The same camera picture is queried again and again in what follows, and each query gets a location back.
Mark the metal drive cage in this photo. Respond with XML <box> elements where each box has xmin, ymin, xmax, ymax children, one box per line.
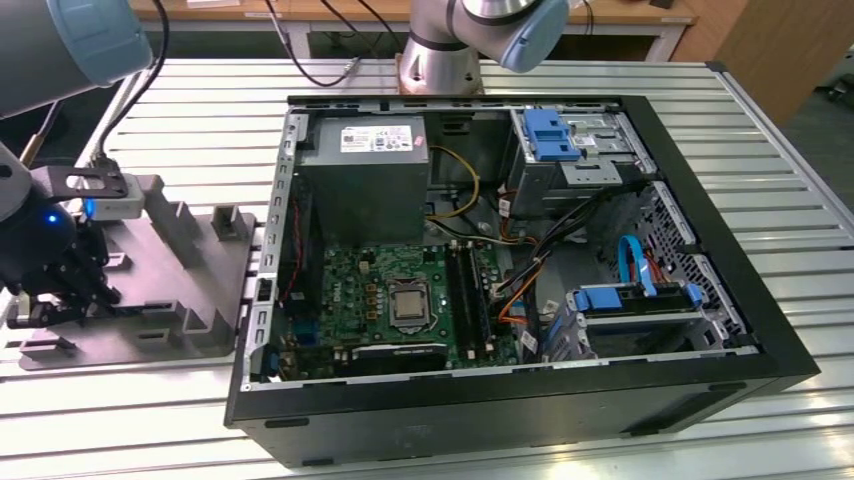
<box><xmin>508</xmin><ymin>106</ymin><xmax>660</xmax><ymax>215</ymax></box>

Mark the wooden cabinet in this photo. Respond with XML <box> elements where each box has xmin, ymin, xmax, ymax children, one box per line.
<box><xmin>686</xmin><ymin>0</ymin><xmax>854</xmax><ymax>126</ymax></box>

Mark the black case fan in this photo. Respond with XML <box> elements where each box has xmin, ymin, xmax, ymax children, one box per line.
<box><xmin>283</xmin><ymin>174</ymin><xmax>316</xmax><ymax>307</ymax></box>

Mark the black power cable bundle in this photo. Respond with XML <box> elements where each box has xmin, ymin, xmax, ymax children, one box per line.
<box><xmin>530</xmin><ymin>182</ymin><xmax>652</xmax><ymax>281</ymax></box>

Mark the black cable metal plug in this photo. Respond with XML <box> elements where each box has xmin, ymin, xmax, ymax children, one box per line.
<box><xmin>263</xmin><ymin>0</ymin><xmax>366</xmax><ymax>87</ymax></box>

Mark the silver CPU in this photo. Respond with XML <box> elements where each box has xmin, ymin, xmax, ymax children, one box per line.
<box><xmin>391</xmin><ymin>292</ymin><xmax>432</xmax><ymax>323</ymax></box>

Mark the blue data cable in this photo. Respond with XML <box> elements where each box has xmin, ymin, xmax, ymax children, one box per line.
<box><xmin>616</xmin><ymin>233</ymin><xmax>660</xmax><ymax>296</ymax></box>

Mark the blue drive latch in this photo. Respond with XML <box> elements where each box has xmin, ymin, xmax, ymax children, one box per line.
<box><xmin>523</xmin><ymin>107</ymin><xmax>575</xmax><ymax>164</ymax></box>

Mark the yellow wire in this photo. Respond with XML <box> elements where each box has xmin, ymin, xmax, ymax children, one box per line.
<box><xmin>426</xmin><ymin>144</ymin><xmax>482</xmax><ymax>221</ymax></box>

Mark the black graphics card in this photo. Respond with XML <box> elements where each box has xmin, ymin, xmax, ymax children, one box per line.
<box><xmin>350</xmin><ymin>341</ymin><xmax>450</xmax><ymax>376</ymax></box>

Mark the green motherboard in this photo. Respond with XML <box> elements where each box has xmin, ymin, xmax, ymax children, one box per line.
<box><xmin>276</xmin><ymin>239</ymin><xmax>528</xmax><ymax>381</ymax></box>

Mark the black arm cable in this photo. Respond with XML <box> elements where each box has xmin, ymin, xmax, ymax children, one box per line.
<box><xmin>96</xmin><ymin>0</ymin><xmax>169</xmax><ymax>167</ymax></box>

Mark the grey power supply unit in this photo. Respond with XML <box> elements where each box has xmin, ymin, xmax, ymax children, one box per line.
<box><xmin>296</xmin><ymin>114</ymin><xmax>432</xmax><ymax>246</ymax></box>

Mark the wooden desk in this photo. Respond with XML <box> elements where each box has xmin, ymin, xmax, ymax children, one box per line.
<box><xmin>129</xmin><ymin>0</ymin><xmax>699</xmax><ymax>64</ymax></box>

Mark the blue disk carrier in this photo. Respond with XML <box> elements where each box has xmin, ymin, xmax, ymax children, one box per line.
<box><xmin>572</xmin><ymin>282</ymin><xmax>703</xmax><ymax>315</ymax></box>

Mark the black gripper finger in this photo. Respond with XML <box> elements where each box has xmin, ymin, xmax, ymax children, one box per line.
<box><xmin>4</xmin><ymin>292</ymin><xmax>93</xmax><ymax>330</ymax></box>
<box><xmin>64</xmin><ymin>263</ymin><xmax>124</xmax><ymax>317</ymax></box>

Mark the CPU socket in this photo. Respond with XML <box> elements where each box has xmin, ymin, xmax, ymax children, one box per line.
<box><xmin>386</xmin><ymin>278</ymin><xmax>436</xmax><ymax>332</ymax></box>

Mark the grey parts rack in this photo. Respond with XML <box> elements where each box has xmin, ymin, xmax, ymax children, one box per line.
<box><xmin>16</xmin><ymin>173</ymin><xmax>259</xmax><ymax>372</ymax></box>

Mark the black chair base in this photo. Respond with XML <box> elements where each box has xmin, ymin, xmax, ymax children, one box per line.
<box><xmin>814</xmin><ymin>69</ymin><xmax>854</xmax><ymax>107</ymax></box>

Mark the black PC case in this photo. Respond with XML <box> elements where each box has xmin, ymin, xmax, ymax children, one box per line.
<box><xmin>223</xmin><ymin>93</ymin><xmax>822</xmax><ymax>470</ymax></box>

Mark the orange red wire loom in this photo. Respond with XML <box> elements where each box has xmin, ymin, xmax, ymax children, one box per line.
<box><xmin>496</xmin><ymin>291</ymin><xmax>536</xmax><ymax>327</ymax></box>

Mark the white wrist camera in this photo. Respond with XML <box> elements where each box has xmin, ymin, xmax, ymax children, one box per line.
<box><xmin>80</xmin><ymin>173</ymin><xmax>147</xmax><ymax>222</ymax></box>

